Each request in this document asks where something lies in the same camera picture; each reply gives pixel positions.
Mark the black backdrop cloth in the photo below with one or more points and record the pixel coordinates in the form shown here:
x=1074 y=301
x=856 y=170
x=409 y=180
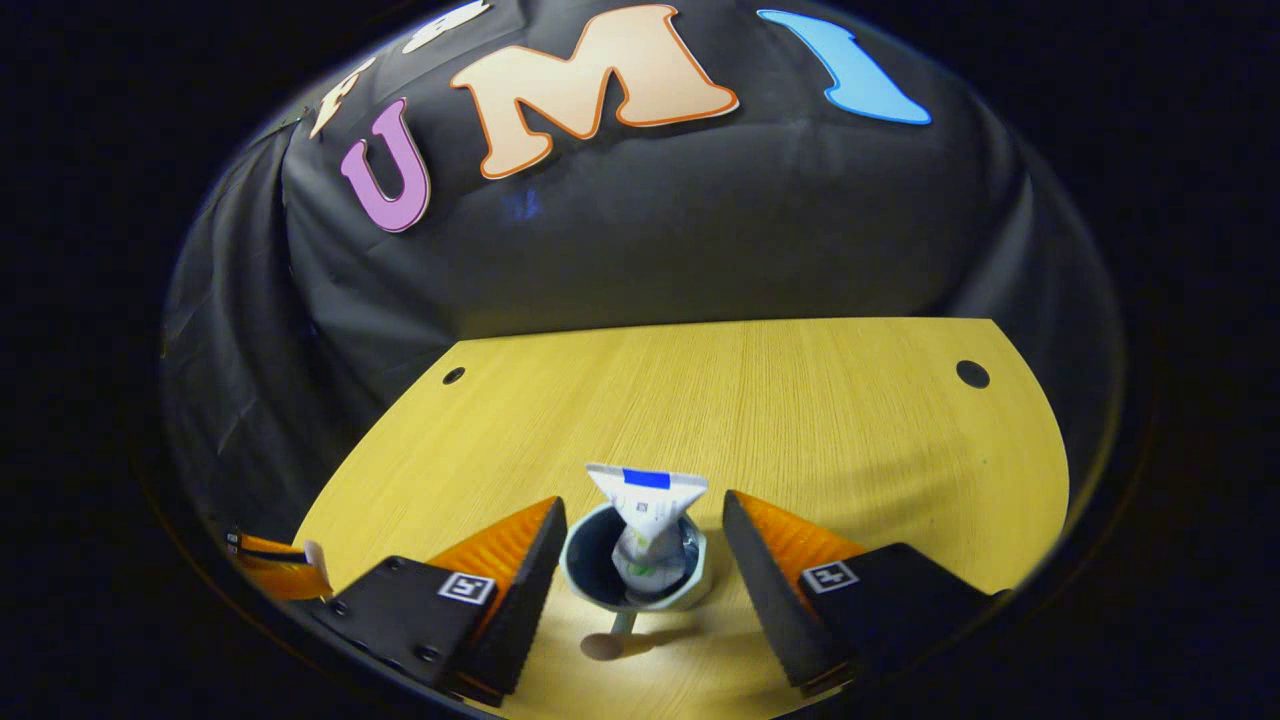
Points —
x=700 y=230

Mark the white toothpaste tube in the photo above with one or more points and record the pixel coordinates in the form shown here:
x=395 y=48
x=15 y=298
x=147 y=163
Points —
x=650 y=520

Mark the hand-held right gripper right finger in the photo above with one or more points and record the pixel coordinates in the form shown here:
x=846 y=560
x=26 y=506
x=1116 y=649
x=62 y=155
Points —
x=765 y=590

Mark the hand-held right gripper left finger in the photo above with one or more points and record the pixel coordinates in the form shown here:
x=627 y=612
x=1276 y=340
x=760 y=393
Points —
x=520 y=600

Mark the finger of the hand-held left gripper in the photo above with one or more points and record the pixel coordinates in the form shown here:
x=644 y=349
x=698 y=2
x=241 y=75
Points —
x=280 y=578
x=265 y=543

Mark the wooden desktop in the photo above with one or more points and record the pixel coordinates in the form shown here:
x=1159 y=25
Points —
x=800 y=420

